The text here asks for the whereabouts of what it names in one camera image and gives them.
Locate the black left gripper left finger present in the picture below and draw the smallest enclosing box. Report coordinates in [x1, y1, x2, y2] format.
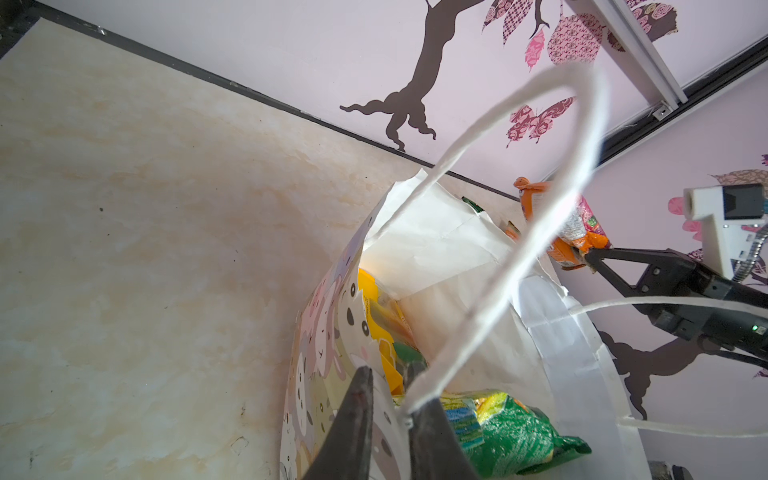
[303, 366, 374, 480]

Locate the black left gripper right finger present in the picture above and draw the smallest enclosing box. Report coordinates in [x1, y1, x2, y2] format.
[409, 398, 479, 480]

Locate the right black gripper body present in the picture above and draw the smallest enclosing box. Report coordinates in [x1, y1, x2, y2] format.
[635, 251, 767, 360]

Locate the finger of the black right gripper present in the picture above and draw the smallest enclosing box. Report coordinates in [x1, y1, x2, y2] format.
[585, 248, 660, 297]

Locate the yellow-green Fox's candy bag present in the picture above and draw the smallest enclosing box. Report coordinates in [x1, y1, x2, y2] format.
[440, 390, 592, 479]

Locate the Fox's fruits oval candy bag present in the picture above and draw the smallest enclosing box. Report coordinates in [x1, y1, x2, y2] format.
[514, 177, 612, 270]

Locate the yellow snack packet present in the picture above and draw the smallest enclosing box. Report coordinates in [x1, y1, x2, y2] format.
[358, 269, 424, 396]

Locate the white patterned paper bag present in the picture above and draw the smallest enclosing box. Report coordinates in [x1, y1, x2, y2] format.
[278, 62, 768, 480]

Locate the right metal cable conduit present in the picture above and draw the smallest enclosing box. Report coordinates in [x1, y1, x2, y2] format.
[730, 223, 768, 284]

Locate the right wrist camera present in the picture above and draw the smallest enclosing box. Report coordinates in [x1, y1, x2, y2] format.
[683, 183, 767, 283]

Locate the aluminium rail back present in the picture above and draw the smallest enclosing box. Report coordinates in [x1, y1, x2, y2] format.
[569, 0, 688, 121]

